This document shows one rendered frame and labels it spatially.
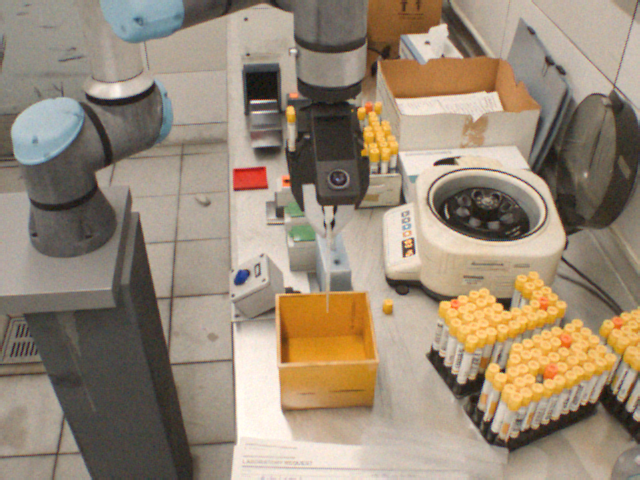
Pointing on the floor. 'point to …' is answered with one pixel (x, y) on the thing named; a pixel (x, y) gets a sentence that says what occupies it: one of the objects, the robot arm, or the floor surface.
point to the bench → (405, 308)
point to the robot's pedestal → (118, 378)
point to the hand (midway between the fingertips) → (328, 232)
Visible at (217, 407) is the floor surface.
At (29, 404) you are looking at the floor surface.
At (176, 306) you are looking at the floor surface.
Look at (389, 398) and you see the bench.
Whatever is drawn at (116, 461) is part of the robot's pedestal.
